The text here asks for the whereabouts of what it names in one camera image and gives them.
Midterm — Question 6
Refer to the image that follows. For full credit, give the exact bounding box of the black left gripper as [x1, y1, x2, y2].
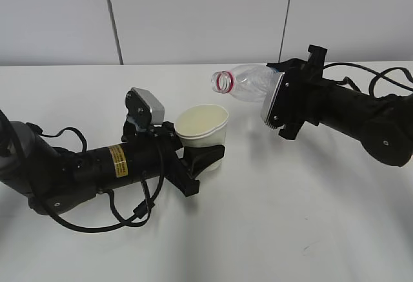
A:
[121, 121, 225, 197]

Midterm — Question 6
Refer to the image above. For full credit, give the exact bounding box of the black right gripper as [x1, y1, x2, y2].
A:
[267, 45, 327, 140]

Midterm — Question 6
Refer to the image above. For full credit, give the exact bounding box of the white paper cup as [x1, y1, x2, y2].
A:
[175, 103, 230, 172]

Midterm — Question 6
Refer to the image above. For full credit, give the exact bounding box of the clear water bottle red label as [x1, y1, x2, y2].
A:
[211, 64, 283, 103]

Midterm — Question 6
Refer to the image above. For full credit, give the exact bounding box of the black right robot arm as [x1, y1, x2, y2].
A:
[261, 45, 412, 167]

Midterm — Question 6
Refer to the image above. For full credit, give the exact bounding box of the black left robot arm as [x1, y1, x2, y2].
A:
[1, 116, 225, 215]

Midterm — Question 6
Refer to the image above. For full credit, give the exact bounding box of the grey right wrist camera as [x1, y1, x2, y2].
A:
[261, 72, 292, 129]

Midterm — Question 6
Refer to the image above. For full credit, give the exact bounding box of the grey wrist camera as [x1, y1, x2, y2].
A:
[261, 72, 292, 129]
[125, 87, 165, 131]

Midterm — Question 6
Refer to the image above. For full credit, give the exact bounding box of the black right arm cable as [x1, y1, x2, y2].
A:
[322, 62, 413, 97]

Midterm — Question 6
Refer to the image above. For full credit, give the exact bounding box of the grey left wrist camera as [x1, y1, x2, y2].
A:
[125, 87, 165, 131]

